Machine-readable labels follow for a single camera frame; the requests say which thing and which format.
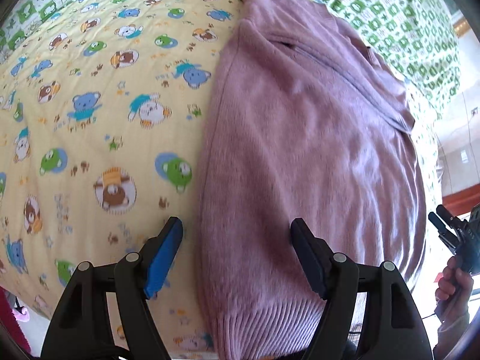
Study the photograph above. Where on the purple knit sweater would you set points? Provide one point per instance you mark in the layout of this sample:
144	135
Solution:
305	121

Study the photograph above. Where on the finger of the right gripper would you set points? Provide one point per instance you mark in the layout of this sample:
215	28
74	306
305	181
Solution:
445	236
448	218

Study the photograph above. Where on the green checkered quilt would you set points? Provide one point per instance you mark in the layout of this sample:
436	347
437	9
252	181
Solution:
415	37

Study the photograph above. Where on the right hand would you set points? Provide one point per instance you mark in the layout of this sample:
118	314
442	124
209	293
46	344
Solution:
455	288

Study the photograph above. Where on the green checkered pillow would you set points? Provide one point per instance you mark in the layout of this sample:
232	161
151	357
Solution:
24	19

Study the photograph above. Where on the yellow bear print bedsheet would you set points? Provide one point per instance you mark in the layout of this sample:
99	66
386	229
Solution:
102	115

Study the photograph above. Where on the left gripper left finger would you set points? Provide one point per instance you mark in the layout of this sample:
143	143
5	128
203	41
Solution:
80	327

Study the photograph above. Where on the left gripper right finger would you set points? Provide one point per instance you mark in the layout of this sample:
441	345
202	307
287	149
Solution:
392	326

